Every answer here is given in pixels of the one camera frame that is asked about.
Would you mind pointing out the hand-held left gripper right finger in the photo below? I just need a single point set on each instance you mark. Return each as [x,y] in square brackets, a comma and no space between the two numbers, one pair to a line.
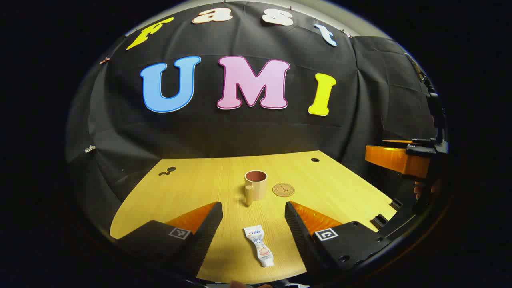
[300,232]

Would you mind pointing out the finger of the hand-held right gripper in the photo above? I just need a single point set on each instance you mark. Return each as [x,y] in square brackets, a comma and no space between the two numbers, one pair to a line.
[394,160]
[400,141]

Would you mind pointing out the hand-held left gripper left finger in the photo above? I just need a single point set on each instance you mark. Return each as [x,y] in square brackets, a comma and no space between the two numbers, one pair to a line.
[208,230]

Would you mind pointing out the white toothpaste tube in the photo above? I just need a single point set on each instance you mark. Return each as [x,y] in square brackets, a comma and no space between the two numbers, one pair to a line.
[258,244]

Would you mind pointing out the round cork coaster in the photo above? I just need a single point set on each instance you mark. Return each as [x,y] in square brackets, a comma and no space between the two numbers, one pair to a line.
[283,190]

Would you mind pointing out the wooden desktop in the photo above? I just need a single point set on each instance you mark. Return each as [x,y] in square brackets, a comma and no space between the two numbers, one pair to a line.
[180,192]

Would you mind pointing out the black backdrop cloth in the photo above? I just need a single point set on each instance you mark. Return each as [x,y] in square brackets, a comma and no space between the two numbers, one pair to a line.
[240,132]

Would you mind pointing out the small white tag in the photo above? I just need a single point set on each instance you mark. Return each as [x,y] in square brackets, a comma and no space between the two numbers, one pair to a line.
[90,148]

